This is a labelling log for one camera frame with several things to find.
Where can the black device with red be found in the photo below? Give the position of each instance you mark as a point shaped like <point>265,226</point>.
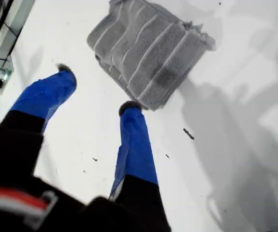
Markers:
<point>1,17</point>

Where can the grey striped square towel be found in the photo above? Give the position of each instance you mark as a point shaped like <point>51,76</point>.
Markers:
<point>148,53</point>

